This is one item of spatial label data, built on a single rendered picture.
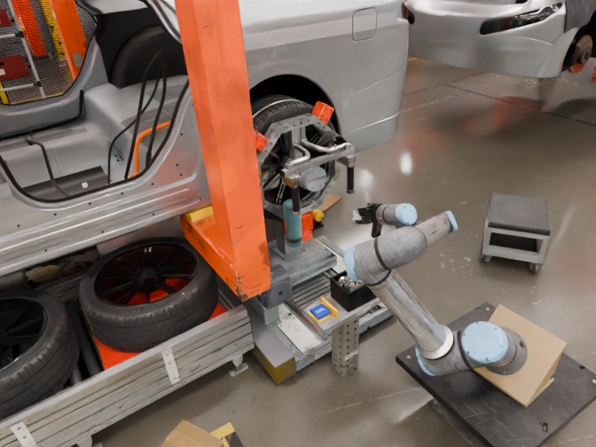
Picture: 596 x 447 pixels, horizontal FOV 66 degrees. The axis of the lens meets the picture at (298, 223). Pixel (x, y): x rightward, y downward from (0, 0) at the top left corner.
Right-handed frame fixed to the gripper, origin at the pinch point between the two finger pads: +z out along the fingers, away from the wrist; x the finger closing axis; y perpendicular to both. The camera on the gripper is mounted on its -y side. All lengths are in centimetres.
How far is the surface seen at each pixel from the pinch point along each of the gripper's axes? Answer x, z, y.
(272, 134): 18, 18, 52
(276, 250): 9, 73, -16
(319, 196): -8.3, 34.5, 11.4
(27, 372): 151, 40, -4
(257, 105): 11, 34, 69
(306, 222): 2.8, 39.0, 0.4
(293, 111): 0, 21, 60
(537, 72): -259, 36, 29
